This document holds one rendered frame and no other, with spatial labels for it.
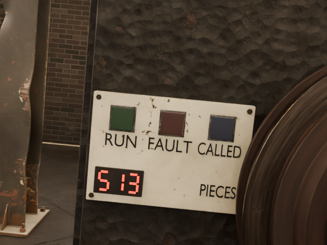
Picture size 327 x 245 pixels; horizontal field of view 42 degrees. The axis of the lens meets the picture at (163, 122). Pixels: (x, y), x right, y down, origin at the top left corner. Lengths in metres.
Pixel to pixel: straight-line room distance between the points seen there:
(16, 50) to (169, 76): 2.65
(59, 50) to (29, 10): 3.64
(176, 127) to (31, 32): 2.65
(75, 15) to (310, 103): 6.40
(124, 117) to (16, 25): 2.66
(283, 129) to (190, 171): 0.20
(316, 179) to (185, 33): 0.31
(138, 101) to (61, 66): 6.21
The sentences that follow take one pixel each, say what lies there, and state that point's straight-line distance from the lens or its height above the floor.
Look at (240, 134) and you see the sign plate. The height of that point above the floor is 1.19.
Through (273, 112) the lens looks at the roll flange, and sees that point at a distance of 0.64.
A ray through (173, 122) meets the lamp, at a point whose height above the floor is 1.20.
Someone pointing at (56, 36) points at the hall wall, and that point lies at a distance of 6.93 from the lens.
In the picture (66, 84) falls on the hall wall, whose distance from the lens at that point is 6.87.
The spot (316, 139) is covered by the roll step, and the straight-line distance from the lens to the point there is 0.57.
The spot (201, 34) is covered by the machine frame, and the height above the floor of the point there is 1.35.
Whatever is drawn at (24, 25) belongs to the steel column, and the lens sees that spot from 3.29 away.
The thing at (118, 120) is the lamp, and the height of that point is 1.20.
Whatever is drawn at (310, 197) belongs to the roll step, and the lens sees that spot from 0.56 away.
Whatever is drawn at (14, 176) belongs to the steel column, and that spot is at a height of 0.41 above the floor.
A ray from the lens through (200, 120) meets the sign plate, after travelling 0.69.
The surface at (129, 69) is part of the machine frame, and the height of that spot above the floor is 1.28.
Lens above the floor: 1.28
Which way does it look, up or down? 7 degrees down
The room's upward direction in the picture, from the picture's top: 5 degrees clockwise
